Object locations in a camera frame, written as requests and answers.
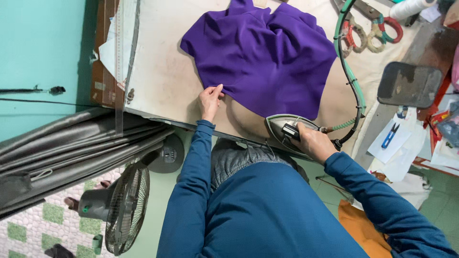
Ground scissors with red green handles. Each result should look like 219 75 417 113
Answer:
353 0 404 54

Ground grey iron rest pad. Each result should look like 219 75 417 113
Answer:
377 62 443 109

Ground person's blue shirt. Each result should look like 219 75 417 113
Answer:
201 161 371 258

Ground person's right hand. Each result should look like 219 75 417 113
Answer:
290 123 339 165

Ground orange fabric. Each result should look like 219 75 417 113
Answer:
338 199 394 258

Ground green steam hose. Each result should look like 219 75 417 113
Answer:
327 0 367 132

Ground purple fabric garment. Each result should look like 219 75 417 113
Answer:
180 0 338 120

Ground heap of white papers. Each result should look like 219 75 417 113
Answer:
367 107 428 183

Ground scissors with red beige handles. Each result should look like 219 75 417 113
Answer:
333 0 369 59

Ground heap of packets and bags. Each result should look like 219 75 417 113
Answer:
412 43 459 177

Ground silver steam iron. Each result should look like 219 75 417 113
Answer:
266 114 324 158

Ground grey folded curtain fabric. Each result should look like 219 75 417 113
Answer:
0 107 176 220

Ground black cord with tassel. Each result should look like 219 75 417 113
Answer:
0 86 66 96

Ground grey standing fan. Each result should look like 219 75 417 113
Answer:
78 133 185 257

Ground clear long ruler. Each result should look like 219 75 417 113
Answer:
115 0 141 137

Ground small white paper slip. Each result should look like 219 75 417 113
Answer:
420 4 442 23

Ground white cloth bag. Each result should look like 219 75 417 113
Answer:
352 172 432 211

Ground pink green quilted mat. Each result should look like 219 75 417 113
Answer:
0 167 124 258

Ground thin black wire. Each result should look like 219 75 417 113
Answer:
0 98 94 107

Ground cream ironing table cover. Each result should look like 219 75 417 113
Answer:
124 0 424 158

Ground black item on mat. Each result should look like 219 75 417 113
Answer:
44 244 76 258

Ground black iron power cable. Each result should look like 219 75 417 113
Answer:
333 11 363 151

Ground white paper pattern sheets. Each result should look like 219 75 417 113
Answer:
98 0 138 88

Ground person's grey jeans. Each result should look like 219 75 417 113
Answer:
211 138 310 194

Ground blue thread snips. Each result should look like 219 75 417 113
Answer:
381 123 400 149

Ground brown cardboard sheet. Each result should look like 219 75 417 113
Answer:
90 0 120 108

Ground white thread spool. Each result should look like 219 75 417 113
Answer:
389 0 438 21

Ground person's left hand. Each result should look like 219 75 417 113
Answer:
198 84 225 124

